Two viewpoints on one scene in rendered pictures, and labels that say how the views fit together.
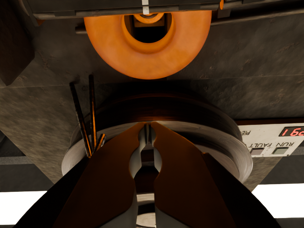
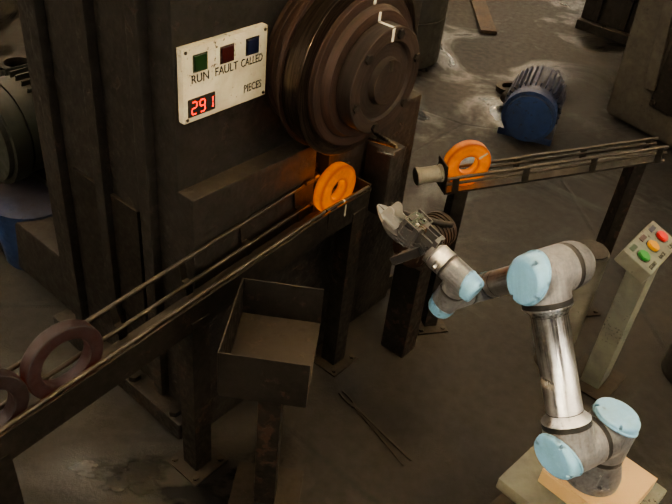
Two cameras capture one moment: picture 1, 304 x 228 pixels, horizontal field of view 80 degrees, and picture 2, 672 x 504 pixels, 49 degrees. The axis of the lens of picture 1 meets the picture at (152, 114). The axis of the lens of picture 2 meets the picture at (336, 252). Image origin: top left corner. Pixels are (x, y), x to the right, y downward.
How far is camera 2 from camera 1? 208 cm
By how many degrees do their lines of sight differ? 94
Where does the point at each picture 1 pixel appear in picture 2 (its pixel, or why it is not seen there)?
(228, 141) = (317, 144)
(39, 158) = not seen: outside the picture
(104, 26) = (350, 185)
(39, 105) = not seen: hidden behind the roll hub
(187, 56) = (328, 185)
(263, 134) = (229, 89)
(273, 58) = (266, 180)
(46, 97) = not seen: hidden behind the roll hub
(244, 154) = (306, 133)
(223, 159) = (325, 134)
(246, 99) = (248, 124)
